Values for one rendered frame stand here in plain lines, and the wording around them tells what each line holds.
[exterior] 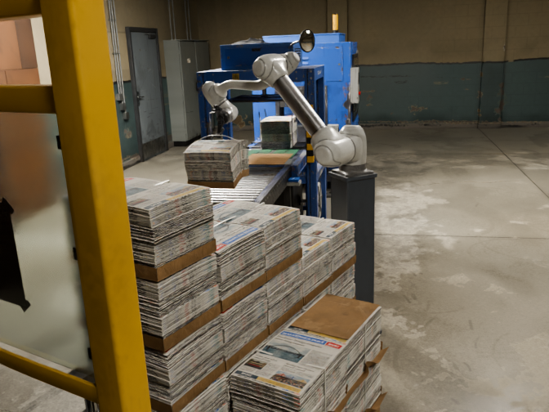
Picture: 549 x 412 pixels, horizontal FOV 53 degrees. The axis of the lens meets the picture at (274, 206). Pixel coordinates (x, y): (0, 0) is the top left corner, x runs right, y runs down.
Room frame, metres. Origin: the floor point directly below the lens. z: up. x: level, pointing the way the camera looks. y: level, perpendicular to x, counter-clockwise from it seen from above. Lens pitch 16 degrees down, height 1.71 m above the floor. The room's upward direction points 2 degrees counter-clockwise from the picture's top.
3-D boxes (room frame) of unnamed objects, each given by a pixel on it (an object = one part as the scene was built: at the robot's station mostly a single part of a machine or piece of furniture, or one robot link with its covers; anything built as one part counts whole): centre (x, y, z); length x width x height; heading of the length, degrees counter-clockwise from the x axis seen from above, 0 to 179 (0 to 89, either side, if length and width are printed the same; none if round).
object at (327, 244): (2.34, 0.05, 0.42); 1.17 x 0.39 x 0.83; 148
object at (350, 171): (3.15, -0.45, 1.03); 0.22 x 0.18 x 0.06; 24
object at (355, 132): (3.12, -0.45, 1.17); 0.18 x 0.16 x 0.22; 142
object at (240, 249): (1.97, 0.28, 0.95); 0.38 x 0.29 x 0.23; 58
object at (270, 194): (3.75, 0.01, 0.74); 1.34 x 0.05 x 0.12; 168
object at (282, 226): (2.22, 0.12, 0.95); 0.38 x 0.29 x 0.23; 58
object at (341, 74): (7.44, -0.57, 1.04); 1.51 x 1.30 x 2.07; 168
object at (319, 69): (4.80, 0.05, 1.50); 0.94 x 0.68 x 0.10; 78
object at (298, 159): (4.80, 0.05, 0.75); 0.70 x 0.65 x 0.10; 168
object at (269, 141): (5.36, -0.07, 0.93); 0.38 x 0.30 x 0.26; 168
